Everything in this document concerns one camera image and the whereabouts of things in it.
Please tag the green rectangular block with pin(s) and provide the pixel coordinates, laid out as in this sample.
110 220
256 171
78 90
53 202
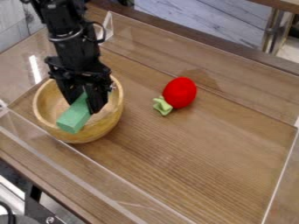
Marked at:
73 118

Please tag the metal table leg background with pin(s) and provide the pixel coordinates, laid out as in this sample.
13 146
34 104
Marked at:
276 30

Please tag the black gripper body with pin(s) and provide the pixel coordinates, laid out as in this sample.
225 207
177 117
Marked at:
96 73

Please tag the red plush strawberry toy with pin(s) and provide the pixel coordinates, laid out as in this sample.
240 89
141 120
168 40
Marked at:
178 94

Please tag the clear acrylic corner bracket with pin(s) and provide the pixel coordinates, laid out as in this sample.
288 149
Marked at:
104 29

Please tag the clear acrylic tray wall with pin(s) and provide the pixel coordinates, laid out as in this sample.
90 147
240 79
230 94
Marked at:
86 188

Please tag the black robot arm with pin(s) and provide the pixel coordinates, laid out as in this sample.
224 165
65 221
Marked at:
74 67

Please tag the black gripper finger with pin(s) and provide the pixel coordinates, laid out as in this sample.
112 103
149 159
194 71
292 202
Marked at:
70 89
96 96

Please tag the brown wooden bowl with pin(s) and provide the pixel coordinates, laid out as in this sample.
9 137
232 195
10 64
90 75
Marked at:
49 106

